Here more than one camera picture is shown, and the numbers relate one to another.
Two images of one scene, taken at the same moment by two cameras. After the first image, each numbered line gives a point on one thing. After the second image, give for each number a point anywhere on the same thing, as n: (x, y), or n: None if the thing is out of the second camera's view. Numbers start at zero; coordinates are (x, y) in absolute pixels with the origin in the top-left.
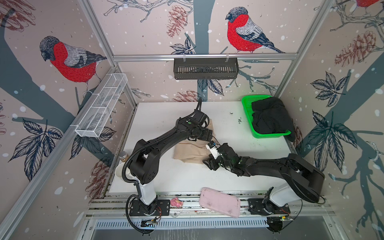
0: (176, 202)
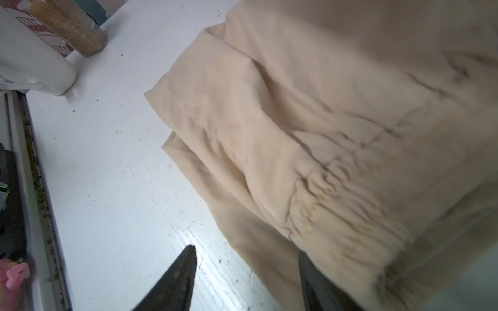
0: (12, 275)
